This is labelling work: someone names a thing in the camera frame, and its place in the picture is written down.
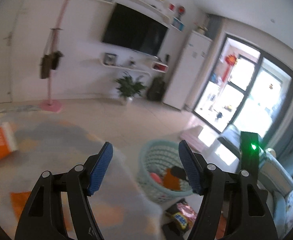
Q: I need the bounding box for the orange red plastic bag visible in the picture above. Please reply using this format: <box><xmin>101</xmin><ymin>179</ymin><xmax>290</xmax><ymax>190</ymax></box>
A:
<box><xmin>162</xmin><ymin>166</ymin><xmax>186</xmax><ymax>191</ymax></box>

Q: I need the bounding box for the orange white carton box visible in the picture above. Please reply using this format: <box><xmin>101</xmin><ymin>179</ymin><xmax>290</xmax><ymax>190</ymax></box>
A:
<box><xmin>0</xmin><ymin>122</ymin><xmax>18</xmax><ymax>161</ymax></box>

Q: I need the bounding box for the pink yogurt drink bottle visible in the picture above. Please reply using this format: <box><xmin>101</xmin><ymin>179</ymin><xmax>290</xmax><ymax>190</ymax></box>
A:
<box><xmin>149</xmin><ymin>172</ymin><xmax>163</xmax><ymax>185</ymax></box>

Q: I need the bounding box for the grey sofa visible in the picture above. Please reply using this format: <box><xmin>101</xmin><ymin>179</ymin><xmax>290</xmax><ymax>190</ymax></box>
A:
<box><xmin>218</xmin><ymin>125</ymin><xmax>261</xmax><ymax>166</ymax></box>

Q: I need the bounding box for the yellow snack wrapper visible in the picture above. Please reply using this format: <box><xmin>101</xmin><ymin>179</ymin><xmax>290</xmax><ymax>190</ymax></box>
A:
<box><xmin>165</xmin><ymin>198</ymin><xmax>198</xmax><ymax>232</ymax></box>

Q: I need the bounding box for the pink folded mat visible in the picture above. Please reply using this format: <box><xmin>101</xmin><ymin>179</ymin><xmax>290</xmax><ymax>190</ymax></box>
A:
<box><xmin>180</xmin><ymin>125</ymin><xmax>206</xmax><ymax>153</ymax></box>

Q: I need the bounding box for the red chinese knot decoration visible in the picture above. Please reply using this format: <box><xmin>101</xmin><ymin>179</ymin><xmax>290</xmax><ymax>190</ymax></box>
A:
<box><xmin>222</xmin><ymin>54</ymin><xmax>237</xmax><ymax>82</ymax></box>

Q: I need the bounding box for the teal plastic laundry basket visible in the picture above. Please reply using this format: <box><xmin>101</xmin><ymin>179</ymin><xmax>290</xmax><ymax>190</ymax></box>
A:
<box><xmin>137</xmin><ymin>139</ymin><xmax>193</xmax><ymax>204</ymax></box>

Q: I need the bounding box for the white tall cabinet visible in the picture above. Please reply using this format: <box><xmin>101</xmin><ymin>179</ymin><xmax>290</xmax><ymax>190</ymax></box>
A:
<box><xmin>163</xmin><ymin>31</ymin><xmax>212</xmax><ymax>110</ymax></box>

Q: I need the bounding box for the black acoustic guitar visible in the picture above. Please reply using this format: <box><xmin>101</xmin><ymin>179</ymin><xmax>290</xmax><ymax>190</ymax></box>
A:
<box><xmin>146</xmin><ymin>54</ymin><xmax>170</xmax><ymax>101</ymax></box>

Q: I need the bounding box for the pink coat rack stand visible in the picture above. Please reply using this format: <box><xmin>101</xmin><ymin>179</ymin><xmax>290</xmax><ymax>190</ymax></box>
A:
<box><xmin>38</xmin><ymin>0</ymin><xmax>64</xmax><ymax>113</ymax></box>

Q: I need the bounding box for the green potted plant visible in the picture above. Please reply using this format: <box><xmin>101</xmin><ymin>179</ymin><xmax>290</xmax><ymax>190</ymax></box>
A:
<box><xmin>114</xmin><ymin>72</ymin><xmax>147</xmax><ymax>105</ymax></box>

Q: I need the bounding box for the brown tote bag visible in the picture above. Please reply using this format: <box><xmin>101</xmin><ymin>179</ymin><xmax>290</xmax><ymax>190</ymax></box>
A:
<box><xmin>40</xmin><ymin>31</ymin><xmax>52</xmax><ymax>79</ymax></box>

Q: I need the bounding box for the framed butterfly picture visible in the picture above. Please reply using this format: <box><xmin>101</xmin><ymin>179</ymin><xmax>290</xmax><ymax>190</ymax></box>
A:
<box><xmin>103</xmin><ymin>53</ymin><xmax>118</xmax><ymax>66</ymax></box>

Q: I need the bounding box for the black small bag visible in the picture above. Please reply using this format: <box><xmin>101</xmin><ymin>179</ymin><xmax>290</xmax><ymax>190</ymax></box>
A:
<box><xmin>51</xmin><ymin>51</ymin><xmax>64</xmax><ymax>70</ymax></box>

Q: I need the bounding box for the white red wall cube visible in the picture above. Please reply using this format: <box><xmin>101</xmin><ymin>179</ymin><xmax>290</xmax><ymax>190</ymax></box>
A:
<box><xmin>151</xmin><ymin>62</ymin><xmax>168</xmax><ymax>73</ymax></box>

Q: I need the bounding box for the small blue wall cube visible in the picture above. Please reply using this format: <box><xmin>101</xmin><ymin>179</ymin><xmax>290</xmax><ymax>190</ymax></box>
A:
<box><xmin>171</xmin><ymin>17</ymin><xmax>185</xmax><ymax>31</ymax></box>

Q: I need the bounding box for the white upper wall shelf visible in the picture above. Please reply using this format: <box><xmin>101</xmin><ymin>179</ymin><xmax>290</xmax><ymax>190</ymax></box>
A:
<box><xmin>128</xmin><ymin>0</ymin><xmax>171</xmax><ymax>24</ymax></box>

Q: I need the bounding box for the white curved wall shelf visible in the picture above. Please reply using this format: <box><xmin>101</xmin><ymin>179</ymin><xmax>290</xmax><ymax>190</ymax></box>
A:
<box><xmin>99</xmin><ymin>59</ymin><xmax>151</xmax><ymax>76</ymax></box>

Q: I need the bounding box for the black wall television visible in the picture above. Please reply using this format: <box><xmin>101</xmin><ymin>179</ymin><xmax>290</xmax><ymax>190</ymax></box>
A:
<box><xmin>101</xmin><ymin>3</ymin><xmax>168</xmax><ymax>56</ymax></box>

